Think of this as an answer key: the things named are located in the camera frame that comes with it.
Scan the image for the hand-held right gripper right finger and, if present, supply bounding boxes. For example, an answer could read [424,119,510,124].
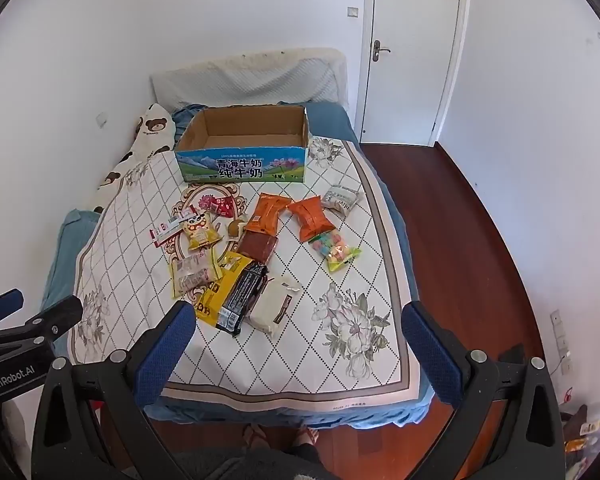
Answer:
[401,301,566,480]

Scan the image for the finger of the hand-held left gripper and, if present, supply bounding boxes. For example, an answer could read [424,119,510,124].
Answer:
[10,295,84,346]
[0,288,25,328]

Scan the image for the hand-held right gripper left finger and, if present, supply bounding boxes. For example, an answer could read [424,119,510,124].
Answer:
[30,300,197,480]

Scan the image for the small red snack packet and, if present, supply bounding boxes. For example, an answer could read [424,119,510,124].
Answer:
[200,195,236,218]

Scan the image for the orange snack packet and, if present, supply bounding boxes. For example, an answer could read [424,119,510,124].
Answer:
[286,197,331,244]
[244,192,292,236]

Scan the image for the printed cardboard milk box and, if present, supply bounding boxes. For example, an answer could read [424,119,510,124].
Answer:
[174,104,311,183]

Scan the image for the yellow black snack packet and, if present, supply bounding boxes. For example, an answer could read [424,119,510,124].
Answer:
[194,254,253,328]

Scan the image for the pink clear snack packet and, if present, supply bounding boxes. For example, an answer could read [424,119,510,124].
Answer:
[169,252,224,301]

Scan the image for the yellow panda snack packet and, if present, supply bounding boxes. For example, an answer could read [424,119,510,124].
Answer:
[181,212,221,252]

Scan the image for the red white stick packet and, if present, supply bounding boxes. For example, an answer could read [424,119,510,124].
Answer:
[150,207,201,248]

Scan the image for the person's left foot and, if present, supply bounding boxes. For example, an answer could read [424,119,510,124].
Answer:
[242,422,271,453]

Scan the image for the person's foot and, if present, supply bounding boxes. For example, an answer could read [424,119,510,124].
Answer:
[295,427,321,461]
[242,422,271,453]

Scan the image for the colourful candy bag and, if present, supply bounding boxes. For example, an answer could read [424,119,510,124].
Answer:
[307,229,362,272]

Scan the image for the brown snack packet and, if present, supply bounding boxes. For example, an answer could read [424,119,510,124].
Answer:
[236,231,279,265]

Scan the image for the person's grey clothing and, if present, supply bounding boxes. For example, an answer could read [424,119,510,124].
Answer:
[170,447,331,480]

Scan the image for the white diamond-pattern printed blanket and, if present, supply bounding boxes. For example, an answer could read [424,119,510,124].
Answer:
[66,135,433,406]

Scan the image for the person's right foot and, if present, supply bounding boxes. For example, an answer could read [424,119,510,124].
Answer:
[295,427,321,461]

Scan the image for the white grey snack packet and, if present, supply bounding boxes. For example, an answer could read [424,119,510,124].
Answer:
[321,185,365,218]

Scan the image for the colourful packet pile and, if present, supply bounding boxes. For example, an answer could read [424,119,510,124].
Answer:
[560,400,600,463]

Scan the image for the white bear-print pillow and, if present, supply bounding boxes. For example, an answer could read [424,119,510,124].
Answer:
[92,103,176,213]

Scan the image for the blue bed sheet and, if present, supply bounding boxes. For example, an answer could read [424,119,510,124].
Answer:
[40,101,433,431]

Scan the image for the white quilted headboard cushion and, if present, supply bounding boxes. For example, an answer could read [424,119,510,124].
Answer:
[150,47,348,108]

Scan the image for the white door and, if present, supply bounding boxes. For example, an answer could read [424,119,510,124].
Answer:
[360,0,468,146]

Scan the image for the white wall socket strip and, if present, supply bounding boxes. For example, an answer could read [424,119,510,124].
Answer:
[550,310,573,356]

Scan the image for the thin wall cable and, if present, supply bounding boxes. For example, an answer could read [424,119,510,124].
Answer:
[550,350,574,377]

